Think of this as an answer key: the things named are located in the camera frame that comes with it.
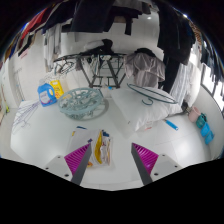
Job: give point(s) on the window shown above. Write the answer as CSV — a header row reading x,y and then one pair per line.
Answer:
x,y
213,86

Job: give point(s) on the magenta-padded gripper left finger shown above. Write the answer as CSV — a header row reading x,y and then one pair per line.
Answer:
x,y
78,158

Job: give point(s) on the row of hanging dark clothes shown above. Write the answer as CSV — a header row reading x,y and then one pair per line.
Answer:
x,y
173,40

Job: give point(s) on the teal hoop hanger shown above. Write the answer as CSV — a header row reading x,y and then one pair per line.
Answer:
x,y
166,99

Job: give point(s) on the pink bucket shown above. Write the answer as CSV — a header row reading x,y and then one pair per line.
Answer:
x,y
194,114

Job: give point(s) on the white pillow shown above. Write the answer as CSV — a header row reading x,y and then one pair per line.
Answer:
x,y
140,108

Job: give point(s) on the teal container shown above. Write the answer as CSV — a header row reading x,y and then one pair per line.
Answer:
x,y
201,121

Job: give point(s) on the white towel with colourful print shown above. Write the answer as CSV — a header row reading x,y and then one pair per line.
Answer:
x,y
100,146

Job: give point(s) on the blue detergent bottle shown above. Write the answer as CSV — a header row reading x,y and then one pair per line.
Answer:
x,y
46,96

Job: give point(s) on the black folding drying rack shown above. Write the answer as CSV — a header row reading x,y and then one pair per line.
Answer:
x,y
106,77

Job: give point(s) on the blue container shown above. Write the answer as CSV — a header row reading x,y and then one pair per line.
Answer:
x,y
207,131

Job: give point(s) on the grey garment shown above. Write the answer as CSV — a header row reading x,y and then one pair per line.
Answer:
x,y
145,70

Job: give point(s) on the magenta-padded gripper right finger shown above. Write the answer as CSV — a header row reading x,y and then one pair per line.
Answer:
x,y
146,158

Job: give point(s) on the yellow detergent bottle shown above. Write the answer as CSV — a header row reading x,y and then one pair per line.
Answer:
x,y
58,88

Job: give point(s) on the white and black clothes pile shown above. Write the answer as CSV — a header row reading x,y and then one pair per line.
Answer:
x,y
95,45

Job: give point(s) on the round pale teal peg hanger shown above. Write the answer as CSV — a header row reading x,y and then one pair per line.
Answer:
x,y
83,111

